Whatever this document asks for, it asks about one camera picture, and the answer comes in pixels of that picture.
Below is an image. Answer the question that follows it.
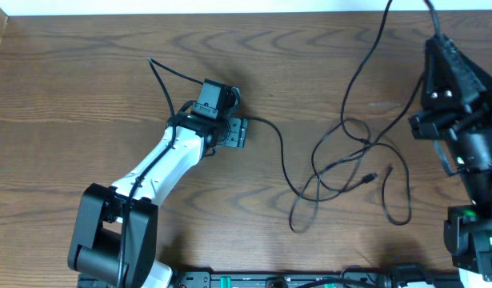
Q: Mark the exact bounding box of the black USB-C cable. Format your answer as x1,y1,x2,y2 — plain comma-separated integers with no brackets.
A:
288,0,425,234

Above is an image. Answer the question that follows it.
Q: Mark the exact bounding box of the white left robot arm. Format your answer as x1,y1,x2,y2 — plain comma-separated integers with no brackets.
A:
67,114,207,287

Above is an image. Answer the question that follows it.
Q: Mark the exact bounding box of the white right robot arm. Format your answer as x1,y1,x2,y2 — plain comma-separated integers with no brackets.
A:
409,34,492,287

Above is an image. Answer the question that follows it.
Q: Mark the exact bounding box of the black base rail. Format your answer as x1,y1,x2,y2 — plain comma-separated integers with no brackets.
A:
165,262,462,288

